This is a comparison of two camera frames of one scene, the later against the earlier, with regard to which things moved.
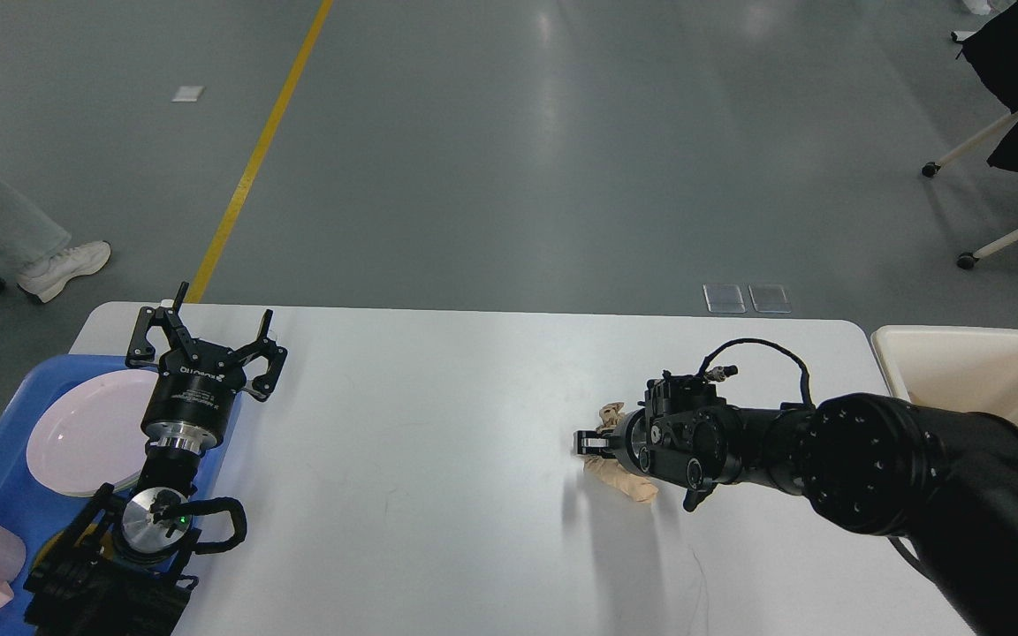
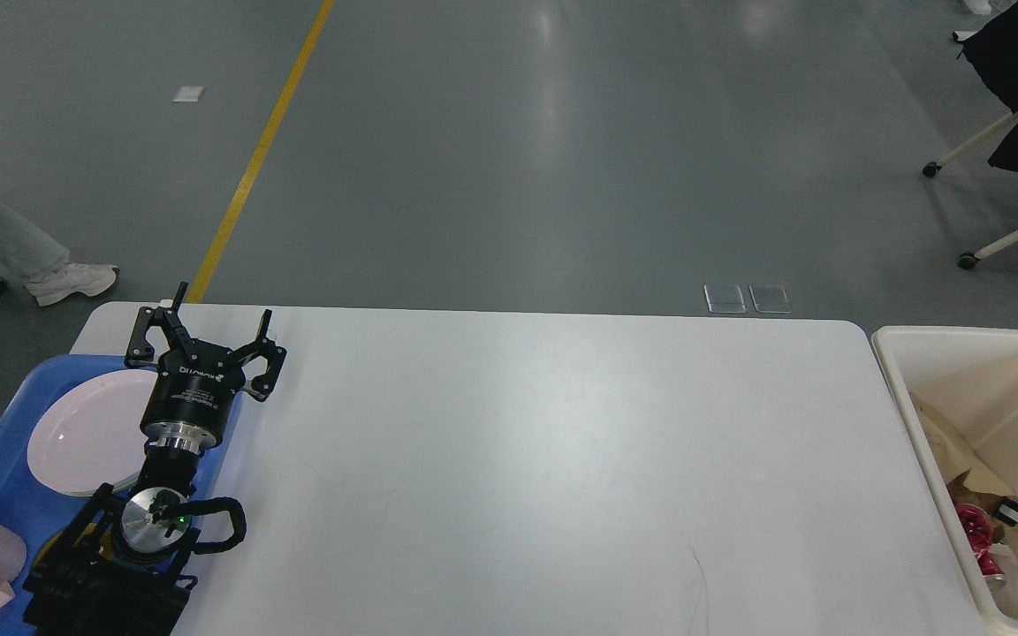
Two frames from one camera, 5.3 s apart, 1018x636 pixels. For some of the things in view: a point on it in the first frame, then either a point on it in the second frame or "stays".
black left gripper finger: [141, 351] stays
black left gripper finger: [263, 383] stays
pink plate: [91, 438] stays
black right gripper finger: [603, 442] to [1017, 513]
